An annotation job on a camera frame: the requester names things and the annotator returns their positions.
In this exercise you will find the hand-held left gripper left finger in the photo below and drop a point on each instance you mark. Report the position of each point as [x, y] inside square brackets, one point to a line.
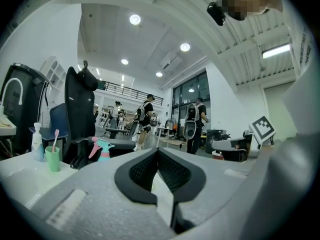
[100, 196]

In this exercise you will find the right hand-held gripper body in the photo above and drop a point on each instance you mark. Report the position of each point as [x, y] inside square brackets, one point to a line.
[263, 130]

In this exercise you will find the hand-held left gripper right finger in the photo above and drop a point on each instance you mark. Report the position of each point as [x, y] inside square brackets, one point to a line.
[215, 191]

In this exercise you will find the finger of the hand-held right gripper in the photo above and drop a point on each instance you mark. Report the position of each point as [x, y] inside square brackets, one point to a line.
[228, 145]

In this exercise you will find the black round-door machine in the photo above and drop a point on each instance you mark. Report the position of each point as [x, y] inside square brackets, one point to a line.
[215, 139]

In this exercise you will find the teal spray bottle pink head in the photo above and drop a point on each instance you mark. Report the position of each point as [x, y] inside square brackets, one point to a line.
[103, 154]

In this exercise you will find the green cup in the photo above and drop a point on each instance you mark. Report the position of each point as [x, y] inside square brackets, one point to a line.
[53, 160]

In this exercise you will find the pink toothbrush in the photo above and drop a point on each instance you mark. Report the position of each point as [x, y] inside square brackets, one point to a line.
[55, 139]

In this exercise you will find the white sink basin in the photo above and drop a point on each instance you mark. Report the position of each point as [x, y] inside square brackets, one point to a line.
[25, 181]

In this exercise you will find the white foam soap bottle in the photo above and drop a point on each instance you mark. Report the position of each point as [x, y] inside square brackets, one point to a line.
[38, 146]

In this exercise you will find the rectangular ceiling light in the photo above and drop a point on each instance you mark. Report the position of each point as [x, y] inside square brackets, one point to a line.
[276, 51]

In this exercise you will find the blue chair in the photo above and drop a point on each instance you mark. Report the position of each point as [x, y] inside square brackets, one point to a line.
[58, 119]

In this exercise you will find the black office chair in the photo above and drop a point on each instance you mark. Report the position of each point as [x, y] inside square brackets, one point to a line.
[80, 104]

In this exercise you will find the round ceiling light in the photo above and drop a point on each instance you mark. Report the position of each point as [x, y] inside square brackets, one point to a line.
[135, 19]
[185, 47]
[159, 74]
[124, 61]

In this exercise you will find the white ceiling air conditioner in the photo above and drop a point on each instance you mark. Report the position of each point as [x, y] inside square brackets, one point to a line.
[171, 61]

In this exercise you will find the black balcony railing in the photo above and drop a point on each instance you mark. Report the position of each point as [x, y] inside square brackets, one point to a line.
[132, 91]

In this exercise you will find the large black appliance cabinet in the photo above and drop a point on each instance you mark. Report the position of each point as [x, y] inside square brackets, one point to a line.
[27, 96]

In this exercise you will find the person's head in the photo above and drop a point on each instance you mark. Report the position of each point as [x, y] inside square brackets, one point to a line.
[245, 1]

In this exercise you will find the white open shelf cabinet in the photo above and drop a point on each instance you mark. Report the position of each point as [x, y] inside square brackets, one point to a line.
[53, 71]

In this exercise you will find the white curved faucet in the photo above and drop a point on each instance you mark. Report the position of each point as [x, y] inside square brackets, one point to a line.
[18, 84]

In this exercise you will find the dark glass window wall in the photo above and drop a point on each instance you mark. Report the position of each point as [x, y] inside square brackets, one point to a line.
[190, 89]

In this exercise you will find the black head-mounted camera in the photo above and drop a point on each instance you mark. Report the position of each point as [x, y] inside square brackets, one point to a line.
[217, 11]

